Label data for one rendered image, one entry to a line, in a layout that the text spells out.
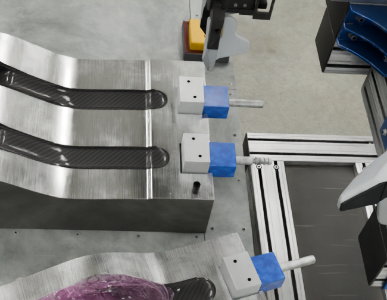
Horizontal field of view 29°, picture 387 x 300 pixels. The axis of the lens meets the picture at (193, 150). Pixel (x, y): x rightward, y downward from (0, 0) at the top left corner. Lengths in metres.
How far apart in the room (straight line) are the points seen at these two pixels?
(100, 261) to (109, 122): 0.23
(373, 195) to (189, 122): 0.75
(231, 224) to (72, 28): 0.47
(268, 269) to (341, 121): 1.41
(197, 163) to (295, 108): 1.36
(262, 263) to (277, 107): 1.38
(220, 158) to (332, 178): 0.94
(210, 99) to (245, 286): 0.30
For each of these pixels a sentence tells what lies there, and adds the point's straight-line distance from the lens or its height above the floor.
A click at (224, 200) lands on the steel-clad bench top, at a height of 0.80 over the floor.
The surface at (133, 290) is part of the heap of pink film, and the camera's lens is 0.93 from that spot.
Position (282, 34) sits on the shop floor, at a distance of 2.59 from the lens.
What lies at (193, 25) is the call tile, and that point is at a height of 0.84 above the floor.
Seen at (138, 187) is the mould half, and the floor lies 0.89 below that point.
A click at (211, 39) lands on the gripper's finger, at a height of 1.07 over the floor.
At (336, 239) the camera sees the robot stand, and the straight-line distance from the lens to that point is 1.87.
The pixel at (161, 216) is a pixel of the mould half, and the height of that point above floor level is 0.84.
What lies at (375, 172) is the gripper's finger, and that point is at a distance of 0.38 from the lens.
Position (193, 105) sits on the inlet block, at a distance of 1.10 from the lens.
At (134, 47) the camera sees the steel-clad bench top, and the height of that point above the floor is 0.80.
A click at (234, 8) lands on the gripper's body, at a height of 1.10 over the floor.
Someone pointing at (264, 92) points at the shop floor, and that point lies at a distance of 2.39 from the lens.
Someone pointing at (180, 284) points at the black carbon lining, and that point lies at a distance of 1.00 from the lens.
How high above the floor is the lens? 1.74
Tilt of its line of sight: 52 degrees down
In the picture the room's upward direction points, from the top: 12 degrees clockwise
